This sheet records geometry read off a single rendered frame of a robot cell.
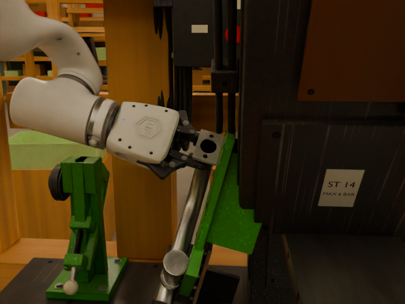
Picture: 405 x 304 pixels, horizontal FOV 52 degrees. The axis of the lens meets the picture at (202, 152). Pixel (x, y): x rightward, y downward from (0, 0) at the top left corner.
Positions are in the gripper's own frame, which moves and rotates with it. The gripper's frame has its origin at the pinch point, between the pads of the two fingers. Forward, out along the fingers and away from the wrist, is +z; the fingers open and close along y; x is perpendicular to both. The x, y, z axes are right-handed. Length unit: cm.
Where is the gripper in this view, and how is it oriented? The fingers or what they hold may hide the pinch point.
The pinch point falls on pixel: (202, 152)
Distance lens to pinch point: 68.8
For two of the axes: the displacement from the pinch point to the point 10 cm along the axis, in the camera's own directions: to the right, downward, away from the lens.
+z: 9.6, 2.7, -0.1
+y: 2.4, -8.4, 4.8
